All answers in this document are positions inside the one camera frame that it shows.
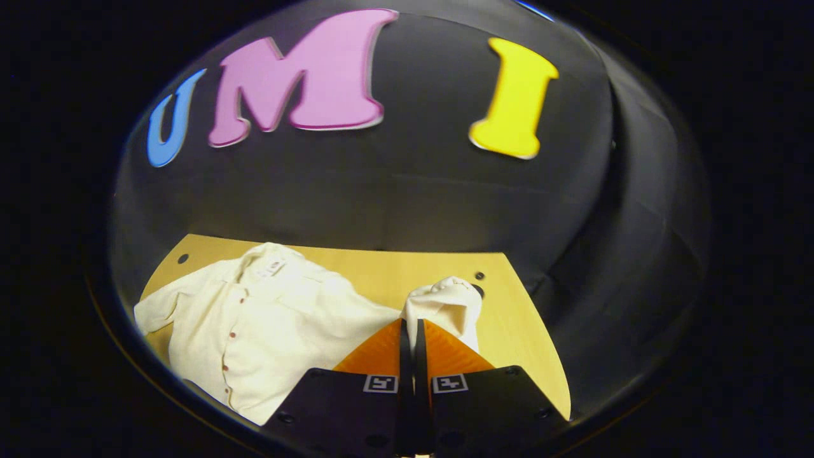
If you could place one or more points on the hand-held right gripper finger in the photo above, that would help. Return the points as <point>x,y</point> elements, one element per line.
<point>406,381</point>
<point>421,394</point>

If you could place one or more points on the white button shirt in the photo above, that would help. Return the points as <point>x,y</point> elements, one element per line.
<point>273,331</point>

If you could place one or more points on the black backdrop cloth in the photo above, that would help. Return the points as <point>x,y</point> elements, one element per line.
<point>413,191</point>

